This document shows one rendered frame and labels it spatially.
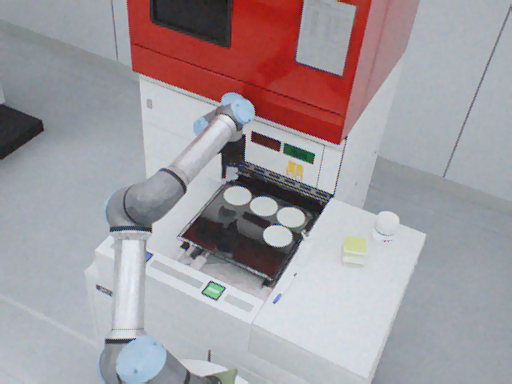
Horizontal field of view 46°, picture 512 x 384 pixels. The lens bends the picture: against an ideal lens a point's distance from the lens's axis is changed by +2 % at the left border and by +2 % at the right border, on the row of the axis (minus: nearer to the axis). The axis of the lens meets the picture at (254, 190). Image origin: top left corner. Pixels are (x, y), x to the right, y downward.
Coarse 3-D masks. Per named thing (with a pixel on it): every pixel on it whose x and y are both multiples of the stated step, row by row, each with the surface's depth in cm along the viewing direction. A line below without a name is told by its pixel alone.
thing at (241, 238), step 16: (224, 192) 220; (256, 192) 222; (208, 208) 213; (224, 208) 214; (240, 208) 215; (192, 224) 207; (208, 224) 207; (224, 224) 208; (240, 224) 209; (256, 224) 209; (272, 224) 210; (304, 224) 211; (192, 240) 201; (208, 240) 202; (224, 240) 202; (240, 240) 203; (256, 240) 203; (240, 256) 197; (256, 256) 198; (272, 256) 199; (272, 272) 193
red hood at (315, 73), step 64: (128, 0) 198; (192, 0) 187; (256, 0) 176; (320, 0) 166; (384, 0) 174; (192, 64) 202; (256, 64) 189; (320, 64) 178; (384, 64) 211; (320, 128) 192
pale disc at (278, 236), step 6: (270, 228) 208; (276, 228) 208; (282, 228) 209; (264, 234) 206; (270, 234) 206; (276, 234) 206; (282, 234) 206; (288, 234) 207; (270, 240) 204; (276, 240) 204; (282, 240) 204; (288, 240) 205; (276, 246) 202; (282, 246) 202
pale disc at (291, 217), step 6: (282, 210) 215; (288, 210) 216; (294, 210) 216; (282, 216) 213; (288, 216) 213; (294, 216) 214; (300, 216) 214; (282, 222) 211; (288, 222) 211; (294, 222) 211; (300, 222) 212
